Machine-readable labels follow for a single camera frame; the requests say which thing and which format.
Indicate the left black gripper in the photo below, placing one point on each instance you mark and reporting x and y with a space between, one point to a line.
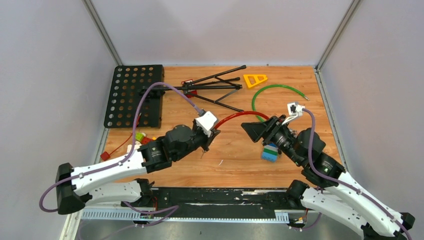
208 140

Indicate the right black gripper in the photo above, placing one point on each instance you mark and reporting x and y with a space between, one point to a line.
257 130

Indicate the red cable lock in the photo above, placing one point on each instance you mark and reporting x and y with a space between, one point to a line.
238 115

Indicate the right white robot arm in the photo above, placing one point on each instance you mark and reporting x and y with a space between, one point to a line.
339 196

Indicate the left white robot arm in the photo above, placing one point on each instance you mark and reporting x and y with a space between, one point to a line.
79 186

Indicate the blue green white brick stack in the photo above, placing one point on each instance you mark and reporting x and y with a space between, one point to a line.
270 153

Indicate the red label card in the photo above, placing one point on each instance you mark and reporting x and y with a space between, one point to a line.
188 91

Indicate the yellow plastic triangle piece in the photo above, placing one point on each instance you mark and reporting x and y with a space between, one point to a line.
253 80

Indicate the red yellow toy brick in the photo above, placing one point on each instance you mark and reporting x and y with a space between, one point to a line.
145 140

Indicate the green toy brick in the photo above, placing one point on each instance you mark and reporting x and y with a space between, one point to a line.
139 136

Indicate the black perforated music stand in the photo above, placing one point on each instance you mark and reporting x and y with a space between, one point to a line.
130 83

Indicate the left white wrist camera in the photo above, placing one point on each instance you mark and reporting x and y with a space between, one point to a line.
207 122

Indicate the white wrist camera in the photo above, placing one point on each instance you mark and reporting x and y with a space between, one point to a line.
295 110
207 122

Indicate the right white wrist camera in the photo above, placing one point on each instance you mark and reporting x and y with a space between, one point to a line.
295 110

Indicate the green cable lock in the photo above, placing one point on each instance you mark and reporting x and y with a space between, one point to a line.
276 92

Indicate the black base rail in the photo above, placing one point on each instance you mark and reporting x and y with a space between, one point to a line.
219 203

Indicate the red tag with cord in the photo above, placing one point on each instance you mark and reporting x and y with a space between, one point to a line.
116 143

